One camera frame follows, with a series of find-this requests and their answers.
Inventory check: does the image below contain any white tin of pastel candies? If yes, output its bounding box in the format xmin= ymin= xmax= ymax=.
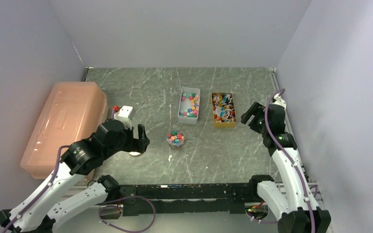
xmin=178 ymin=87 xmax=201 ymax=125

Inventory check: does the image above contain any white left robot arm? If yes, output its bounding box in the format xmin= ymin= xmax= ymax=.
xmin=0 ymin=119 xmax=150 ymax=231

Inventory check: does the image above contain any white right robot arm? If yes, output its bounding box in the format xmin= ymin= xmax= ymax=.
xmin=241 ymin=102 xmax=331 ymax=233

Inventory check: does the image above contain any gold round lid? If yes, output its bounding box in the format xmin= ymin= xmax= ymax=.
xmin=128 ymin=151 xmax=143 ymax=157

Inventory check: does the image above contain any gold tin of lollipops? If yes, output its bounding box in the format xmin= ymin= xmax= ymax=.
xmin=210 ymin=92 xmax=237 ymax=128

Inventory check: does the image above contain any clear plastic cup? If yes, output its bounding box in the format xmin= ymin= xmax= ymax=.
xmin=166 ymin=129 xmax=185 ymax=149

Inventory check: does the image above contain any orange translucent storage box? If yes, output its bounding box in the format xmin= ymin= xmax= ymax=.
xmin=20 ymin=82 xmax=109 ymax=179

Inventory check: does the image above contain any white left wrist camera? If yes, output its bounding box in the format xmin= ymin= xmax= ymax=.
xmin=111 ymin=105 xmax=136 ymax=129

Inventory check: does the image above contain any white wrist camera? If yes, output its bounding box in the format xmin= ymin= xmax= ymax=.
xmin=111 ymin=105 xmax=136 ymax=129
xmin=271 ymin=93 xmax=287 ymax=110

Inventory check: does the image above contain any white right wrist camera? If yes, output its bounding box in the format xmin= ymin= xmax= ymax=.
xmin=271 ymin=93 xmax=287 ymax=110

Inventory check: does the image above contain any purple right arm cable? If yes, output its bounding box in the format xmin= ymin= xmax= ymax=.
xmin=247 ymin=88 xmax=319 ymax=233

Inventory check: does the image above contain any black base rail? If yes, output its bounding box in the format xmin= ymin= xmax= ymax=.
xmin=101 ymin=183 xmax=263 ymax=216

